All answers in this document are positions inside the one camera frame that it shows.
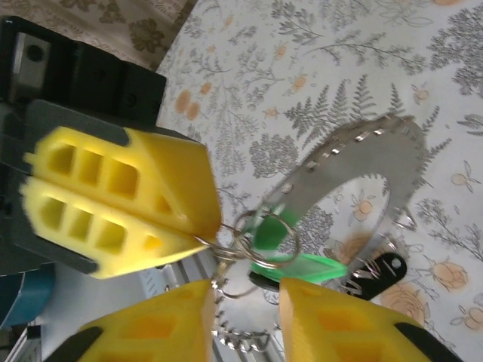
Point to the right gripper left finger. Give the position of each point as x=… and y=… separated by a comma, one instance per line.
x=158, y=332

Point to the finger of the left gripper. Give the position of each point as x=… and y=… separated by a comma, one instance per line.
x=170, y=169
x=124, y=241

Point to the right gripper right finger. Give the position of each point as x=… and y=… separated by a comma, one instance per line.
x=339, y=332

